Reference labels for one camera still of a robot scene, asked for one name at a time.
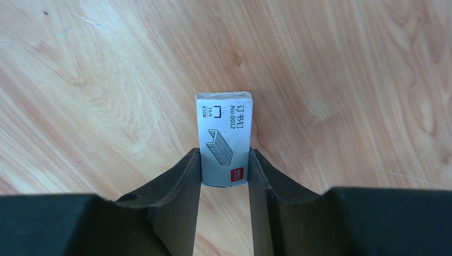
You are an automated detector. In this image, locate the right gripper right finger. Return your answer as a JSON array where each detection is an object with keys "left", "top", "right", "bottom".
[{"left": 248, "top": 149, "right": 319, "bottom": 255}]

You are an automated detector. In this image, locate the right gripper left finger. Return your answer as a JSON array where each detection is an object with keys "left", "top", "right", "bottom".
[{"left": 117, "top": 148, "right": 201, "bottom": 255}]

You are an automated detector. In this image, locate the grey staple box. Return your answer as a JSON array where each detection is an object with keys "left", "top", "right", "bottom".
[{"left": 196, "top": 91, "right": 253, "bottom": 188}]

